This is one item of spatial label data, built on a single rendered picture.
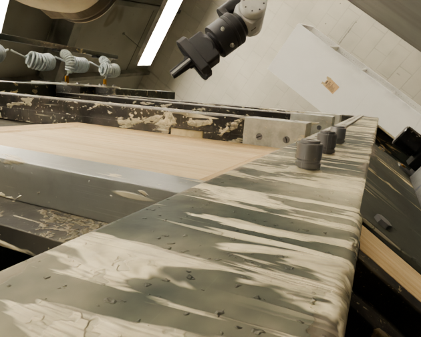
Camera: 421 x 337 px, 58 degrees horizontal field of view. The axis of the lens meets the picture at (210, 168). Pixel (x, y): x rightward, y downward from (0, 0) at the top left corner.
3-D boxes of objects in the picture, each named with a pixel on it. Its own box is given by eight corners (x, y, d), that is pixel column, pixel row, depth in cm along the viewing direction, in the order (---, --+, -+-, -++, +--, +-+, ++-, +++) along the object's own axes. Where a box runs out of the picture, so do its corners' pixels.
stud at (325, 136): (333, 156, 48) (337, 132, 47) (313, 154, 49) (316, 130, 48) (335, 154, 50) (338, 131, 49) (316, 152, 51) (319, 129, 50)
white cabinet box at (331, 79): (464, 148, 361) (297, 23, 405) (417, 189, 391) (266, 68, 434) (460, 136, 413) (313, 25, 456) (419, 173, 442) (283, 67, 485)
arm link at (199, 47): (206, 85, 101) (241, 59, 102) (205, 71, 92) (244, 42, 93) (177, 50, 103) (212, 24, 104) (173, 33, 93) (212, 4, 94)
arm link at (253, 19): (236, 54, 102) (270, 29, 103) (238, 34, 92) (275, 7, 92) (210, 23, 104) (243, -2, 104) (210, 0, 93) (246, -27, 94)
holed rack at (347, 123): (316, 148, 54) (317, 144, 54) (295, 146, 55) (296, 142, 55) (363, 116, 203) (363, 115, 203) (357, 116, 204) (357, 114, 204)
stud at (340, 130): (343, 145, 60) (345, 126, 60) (327, 144, 61) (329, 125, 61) (344, 144, 63) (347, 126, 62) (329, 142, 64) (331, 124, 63)
